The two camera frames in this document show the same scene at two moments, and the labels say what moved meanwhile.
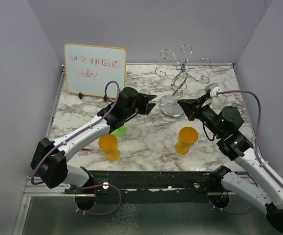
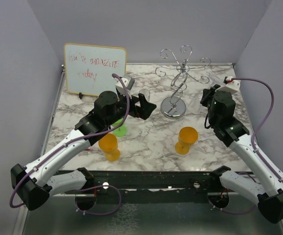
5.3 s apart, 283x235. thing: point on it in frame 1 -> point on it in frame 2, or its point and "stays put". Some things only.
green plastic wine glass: x=120 y=131 stays put
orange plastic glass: x=187 y=135 stays put
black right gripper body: x=207 y=115 -> x=207 y=99
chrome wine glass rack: x=168 y=104 stays put
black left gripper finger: x=149 y=97 -> x=143 y=103
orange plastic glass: x=108 y=143 stays put
